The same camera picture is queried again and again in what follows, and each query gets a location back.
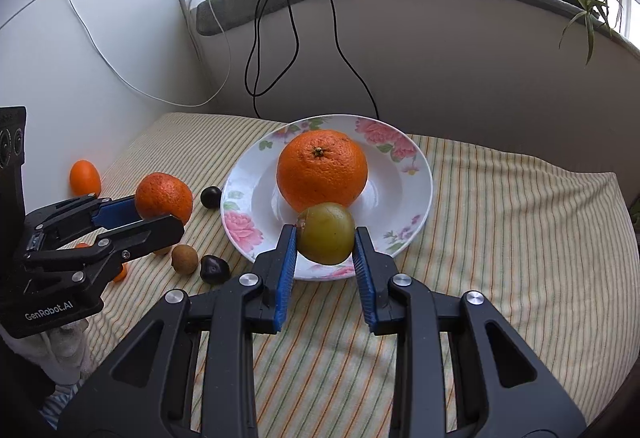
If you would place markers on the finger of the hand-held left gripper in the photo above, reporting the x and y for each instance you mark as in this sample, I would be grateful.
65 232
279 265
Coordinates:
117 213
145 233

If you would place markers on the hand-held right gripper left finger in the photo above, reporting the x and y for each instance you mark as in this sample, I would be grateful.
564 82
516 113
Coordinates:
285 268

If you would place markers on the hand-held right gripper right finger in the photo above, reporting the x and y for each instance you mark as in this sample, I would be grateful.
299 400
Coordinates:
365 278

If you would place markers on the small tan fruit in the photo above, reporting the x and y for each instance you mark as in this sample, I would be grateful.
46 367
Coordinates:
162 251

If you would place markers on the brown kiwi fruit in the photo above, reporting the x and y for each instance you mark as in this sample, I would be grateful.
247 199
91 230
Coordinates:
182 259

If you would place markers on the green round fruit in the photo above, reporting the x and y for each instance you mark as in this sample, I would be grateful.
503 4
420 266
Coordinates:
325 233

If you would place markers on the dark glossy chestnut-shaped fruit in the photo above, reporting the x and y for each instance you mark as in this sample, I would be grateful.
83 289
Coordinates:
215 268

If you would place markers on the dark round plum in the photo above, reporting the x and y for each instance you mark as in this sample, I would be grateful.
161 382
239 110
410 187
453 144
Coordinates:
211 196

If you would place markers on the white floral plate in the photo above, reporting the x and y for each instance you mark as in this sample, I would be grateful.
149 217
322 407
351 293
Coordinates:
415 188

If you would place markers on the person's left forearm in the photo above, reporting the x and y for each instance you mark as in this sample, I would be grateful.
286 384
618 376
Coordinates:
55 410

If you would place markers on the person's left hand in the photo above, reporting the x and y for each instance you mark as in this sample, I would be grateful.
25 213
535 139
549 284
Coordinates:
65 353

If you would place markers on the large bumpy orange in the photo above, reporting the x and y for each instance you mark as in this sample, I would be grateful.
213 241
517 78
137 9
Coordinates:
322 173

